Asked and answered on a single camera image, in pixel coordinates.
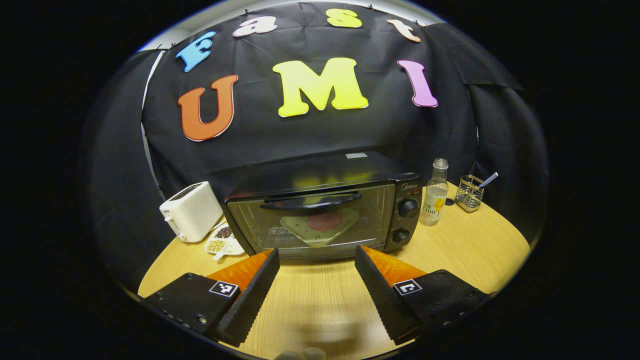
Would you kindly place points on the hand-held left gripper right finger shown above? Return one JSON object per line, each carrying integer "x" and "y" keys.
{"x": 380, "y": 295}

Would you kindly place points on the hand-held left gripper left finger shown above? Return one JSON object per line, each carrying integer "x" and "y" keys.
{"x": 252, "y": 300}

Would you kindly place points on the black electric oven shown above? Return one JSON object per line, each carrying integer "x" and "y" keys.
{"x": 390, "y": 215}

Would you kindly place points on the white rectangular tray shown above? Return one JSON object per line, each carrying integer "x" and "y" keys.
{"x": 305, "y": 233}

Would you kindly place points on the pink ham slice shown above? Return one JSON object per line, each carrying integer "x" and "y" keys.
{"x": 325, "y": 222}

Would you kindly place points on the small white spoon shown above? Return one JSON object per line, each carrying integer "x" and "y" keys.
{"x": 221, "y": 254}

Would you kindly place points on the white divided dish with beans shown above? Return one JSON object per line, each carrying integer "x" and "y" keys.
{"x": 215, "y": 246}

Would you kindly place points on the white toaster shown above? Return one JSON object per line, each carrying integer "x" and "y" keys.
{"x": 192, "y": 210}

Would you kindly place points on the clear bottle with yellow label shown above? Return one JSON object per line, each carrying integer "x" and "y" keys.
{"x": 434, "y": 200}

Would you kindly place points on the striped straw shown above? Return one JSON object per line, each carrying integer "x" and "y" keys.
{"x": 489, "y": 180}

